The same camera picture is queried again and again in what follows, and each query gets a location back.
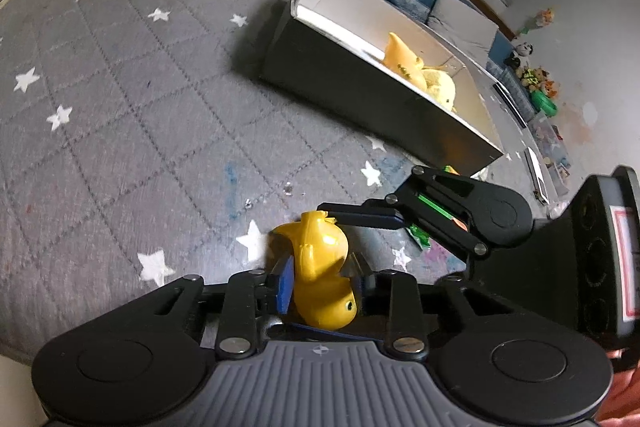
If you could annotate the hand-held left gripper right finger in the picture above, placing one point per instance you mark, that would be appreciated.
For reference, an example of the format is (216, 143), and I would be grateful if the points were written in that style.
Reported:
(358, 271)

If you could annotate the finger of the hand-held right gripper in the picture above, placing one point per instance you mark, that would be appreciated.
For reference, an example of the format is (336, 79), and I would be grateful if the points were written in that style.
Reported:
(372, 216)

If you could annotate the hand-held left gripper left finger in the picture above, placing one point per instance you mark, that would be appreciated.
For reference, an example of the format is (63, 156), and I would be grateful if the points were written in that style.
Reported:
(283, 288)

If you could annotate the yellow rubber duck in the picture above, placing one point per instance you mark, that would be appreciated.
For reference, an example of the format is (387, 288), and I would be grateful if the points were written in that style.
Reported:
(320, 267)

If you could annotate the green plastic toy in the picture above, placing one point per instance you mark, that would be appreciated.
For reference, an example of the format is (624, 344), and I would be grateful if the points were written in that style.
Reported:
(420, 237)

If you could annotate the rectangular storage box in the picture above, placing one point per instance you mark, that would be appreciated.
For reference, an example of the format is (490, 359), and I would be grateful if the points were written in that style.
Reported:
(350, 82)

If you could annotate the person's right hand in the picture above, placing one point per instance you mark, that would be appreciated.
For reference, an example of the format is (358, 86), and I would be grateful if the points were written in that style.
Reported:
(627, 387)

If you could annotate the clear plastic storage bin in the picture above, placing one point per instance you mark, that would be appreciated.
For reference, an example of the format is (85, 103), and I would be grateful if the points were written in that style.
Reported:
(555, 152)

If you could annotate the yellow plush toy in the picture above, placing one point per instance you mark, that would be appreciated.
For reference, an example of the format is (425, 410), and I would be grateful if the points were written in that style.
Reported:
(441, 89)

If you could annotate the yellow toys inside box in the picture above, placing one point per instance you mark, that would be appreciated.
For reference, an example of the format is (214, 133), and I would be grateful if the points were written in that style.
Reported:
(402, 57)

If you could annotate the pile of stuffed toys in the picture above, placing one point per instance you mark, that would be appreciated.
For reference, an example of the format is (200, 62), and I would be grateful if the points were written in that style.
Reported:
(540, 89)

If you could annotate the panda stuffed toy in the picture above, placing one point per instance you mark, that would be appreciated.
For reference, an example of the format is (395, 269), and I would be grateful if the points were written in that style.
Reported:
(520, 54)

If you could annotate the grey star quilted mat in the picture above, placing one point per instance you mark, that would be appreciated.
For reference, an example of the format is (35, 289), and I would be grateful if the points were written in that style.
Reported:
(125, 107)

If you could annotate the small stuffed toy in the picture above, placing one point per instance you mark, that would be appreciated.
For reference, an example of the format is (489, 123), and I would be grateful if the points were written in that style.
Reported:
(540, 19)

